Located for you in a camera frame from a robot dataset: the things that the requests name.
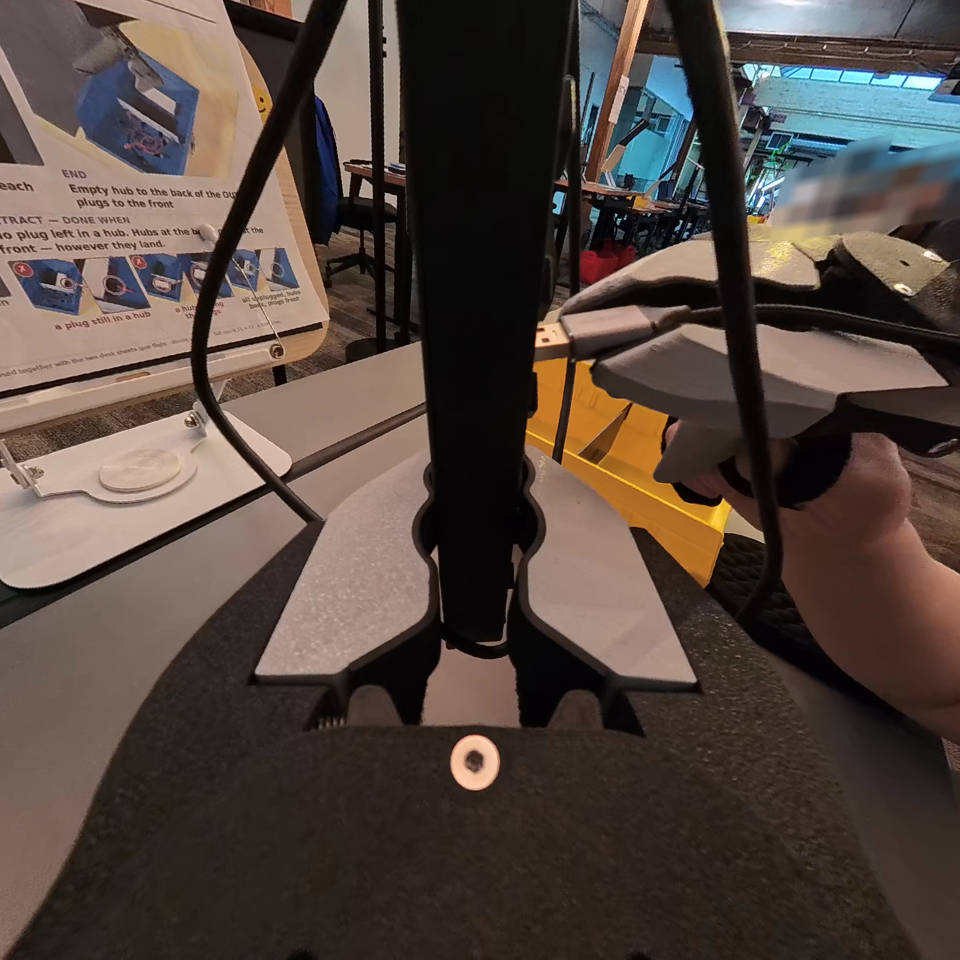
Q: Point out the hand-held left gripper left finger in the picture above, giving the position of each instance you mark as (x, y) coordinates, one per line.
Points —
(353, 593)

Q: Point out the person's right forearm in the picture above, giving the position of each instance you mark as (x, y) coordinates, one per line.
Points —
(923, 675)

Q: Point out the black stand pole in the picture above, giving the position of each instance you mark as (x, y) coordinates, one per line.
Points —
(378, 180)

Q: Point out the yellow plastic bin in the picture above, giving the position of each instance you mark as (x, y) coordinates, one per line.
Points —
(645, 480)

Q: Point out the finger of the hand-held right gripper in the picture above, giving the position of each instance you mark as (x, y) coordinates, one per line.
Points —
(780, 378)
(705, 278)

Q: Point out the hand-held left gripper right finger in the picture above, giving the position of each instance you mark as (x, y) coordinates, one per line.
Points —
(608, 600)

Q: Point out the black USB hub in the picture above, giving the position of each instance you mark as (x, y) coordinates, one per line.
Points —
(480, 300)

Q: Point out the blue jacket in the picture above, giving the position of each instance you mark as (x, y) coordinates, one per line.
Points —
(326, 173)

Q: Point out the instruction poster board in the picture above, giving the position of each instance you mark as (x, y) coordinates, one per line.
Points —
(135, 195)

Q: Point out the black quilted cushion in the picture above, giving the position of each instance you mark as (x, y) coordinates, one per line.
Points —
(780, 630)

